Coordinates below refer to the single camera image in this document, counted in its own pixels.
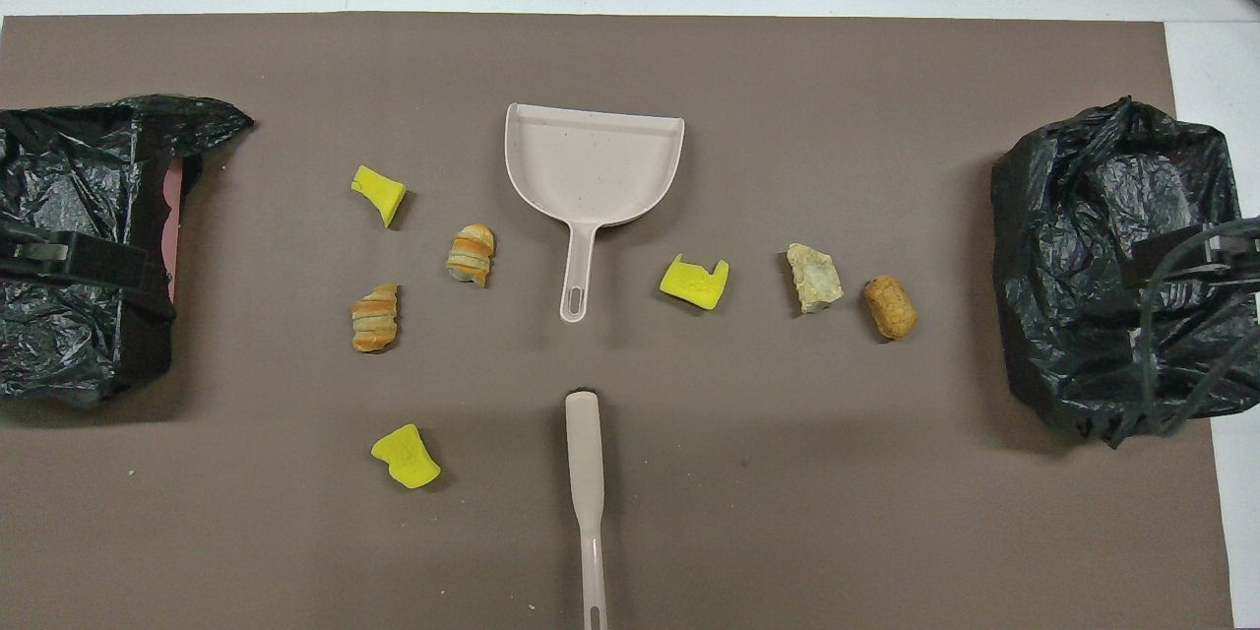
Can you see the striped orange foam roll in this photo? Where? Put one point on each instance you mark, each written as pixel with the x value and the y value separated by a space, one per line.
pixel 375 319
pixel 471 256

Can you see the small yellow sponge piece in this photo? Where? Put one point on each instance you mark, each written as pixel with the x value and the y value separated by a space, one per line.
pixel 377 192

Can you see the brown cork-like cylinder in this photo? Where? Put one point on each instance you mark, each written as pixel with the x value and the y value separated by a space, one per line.
pixel 890 307

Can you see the yellow green-backed sponge piece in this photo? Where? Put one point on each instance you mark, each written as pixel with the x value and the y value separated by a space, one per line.
pixel 406 458

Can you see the beige stone-like foam chunk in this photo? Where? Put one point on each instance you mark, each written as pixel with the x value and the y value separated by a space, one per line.
pixel 813 278

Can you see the beige plastic dustpan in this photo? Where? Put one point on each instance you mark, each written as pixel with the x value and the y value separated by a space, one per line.
pixel 591 167

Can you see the beige brush with black bristles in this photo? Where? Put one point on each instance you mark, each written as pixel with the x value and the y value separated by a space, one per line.
pixel 586 472

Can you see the notched yellow sponge piece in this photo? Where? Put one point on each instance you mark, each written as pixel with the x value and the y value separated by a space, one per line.
pixel 694 283

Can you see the pink plastic bin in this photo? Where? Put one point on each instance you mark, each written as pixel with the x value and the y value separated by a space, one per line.
pixel 174 217

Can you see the black trash bag over pink bin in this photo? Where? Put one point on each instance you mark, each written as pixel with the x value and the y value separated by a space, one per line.
pixel 69 177

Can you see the black trash bag lined bin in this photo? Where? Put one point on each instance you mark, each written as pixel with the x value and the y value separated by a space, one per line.
pixel 1053 246

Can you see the brown paper table mat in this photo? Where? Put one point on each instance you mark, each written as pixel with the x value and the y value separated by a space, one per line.
pixel 689 69

